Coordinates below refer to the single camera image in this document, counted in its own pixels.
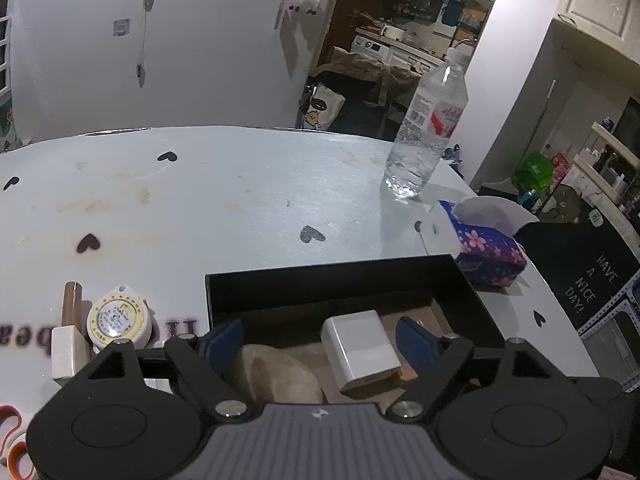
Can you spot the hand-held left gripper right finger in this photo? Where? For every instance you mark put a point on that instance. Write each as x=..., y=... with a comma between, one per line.
x=412, y=340

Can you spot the small white charger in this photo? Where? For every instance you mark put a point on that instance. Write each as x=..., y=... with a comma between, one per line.
x=67, y=352

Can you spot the black lettered board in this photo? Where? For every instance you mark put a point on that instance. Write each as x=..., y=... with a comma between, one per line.
x=585, y=270

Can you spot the green bag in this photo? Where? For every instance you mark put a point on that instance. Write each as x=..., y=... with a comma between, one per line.
x=535, y=170

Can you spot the round white tape measure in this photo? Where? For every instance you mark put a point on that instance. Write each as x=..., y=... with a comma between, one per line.
x=117, y=317

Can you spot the white cartoon bag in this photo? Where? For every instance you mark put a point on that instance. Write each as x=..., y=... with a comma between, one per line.
x=322, y=107

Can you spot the chair with brown jacket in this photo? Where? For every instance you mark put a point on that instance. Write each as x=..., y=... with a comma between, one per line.
x=360, y=67

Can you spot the brown stick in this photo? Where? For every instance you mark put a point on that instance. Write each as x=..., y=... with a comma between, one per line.
x=72, y=302

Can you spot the large white charger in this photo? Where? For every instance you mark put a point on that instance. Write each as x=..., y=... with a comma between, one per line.
x=357, y=350

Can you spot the white drawer unit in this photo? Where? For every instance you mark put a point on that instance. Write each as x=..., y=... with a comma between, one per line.
x=4, y=55

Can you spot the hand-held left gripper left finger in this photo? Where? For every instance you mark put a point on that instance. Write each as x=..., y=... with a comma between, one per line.
x=222, y=344

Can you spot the clear water bottle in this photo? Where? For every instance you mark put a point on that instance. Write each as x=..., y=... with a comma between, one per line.
x=425, y=125

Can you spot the teal patterned cabinet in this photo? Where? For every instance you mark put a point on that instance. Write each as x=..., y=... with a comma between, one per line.
x=7, y=127

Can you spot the purple floral tissue box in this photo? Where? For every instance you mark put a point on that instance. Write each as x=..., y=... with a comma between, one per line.
x=492, y=250

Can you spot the beige smooth stone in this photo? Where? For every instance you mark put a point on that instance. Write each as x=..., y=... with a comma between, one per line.
x=280, y=375

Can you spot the white plush toy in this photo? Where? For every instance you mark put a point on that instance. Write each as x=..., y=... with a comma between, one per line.
x=305, y=1

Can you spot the square wall hook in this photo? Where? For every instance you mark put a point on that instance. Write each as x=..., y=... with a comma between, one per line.
x=121, y=27

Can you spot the blue patterned bag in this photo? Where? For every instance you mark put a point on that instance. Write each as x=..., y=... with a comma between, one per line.
x=452, y=154

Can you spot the black box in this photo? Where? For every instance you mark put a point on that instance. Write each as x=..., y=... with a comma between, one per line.
x=300, y=290

